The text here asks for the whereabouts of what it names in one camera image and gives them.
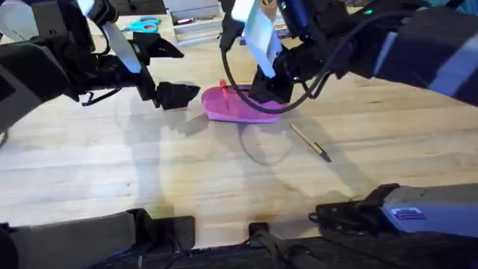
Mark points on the left wrist upright plate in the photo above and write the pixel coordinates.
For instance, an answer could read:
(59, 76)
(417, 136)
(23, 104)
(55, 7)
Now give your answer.
(121, 48)

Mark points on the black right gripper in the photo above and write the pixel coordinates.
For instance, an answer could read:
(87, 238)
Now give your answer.
(313, 60)

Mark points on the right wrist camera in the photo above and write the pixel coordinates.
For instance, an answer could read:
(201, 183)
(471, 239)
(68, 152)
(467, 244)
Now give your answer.
(229, 30)

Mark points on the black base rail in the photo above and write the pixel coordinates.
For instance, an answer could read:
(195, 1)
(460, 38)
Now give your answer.
(336, 254)

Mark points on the tan and black pen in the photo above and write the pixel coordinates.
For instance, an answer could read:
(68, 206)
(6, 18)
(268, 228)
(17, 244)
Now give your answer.
(311, 143)

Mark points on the brown cardboard box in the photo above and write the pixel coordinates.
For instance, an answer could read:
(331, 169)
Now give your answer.
(278, 20)

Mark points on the wrist upright plate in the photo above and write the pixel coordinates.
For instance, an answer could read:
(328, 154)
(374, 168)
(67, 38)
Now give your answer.
(261, 37)
(121, 48)

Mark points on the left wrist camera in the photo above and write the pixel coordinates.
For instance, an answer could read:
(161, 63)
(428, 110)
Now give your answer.
(97, 11)

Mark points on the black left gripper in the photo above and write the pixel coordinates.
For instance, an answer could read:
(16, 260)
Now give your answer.
(93, 71)

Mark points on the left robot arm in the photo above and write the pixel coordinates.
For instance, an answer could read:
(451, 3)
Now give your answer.
(30, 74)

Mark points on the right wrist upright plate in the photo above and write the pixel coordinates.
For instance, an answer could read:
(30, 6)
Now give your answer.
(261, 37)

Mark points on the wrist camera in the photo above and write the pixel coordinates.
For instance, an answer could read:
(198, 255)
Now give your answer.
(229, 30)
(97, 11)

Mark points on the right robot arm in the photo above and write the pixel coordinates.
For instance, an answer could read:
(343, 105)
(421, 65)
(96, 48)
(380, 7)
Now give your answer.
(429, 56)

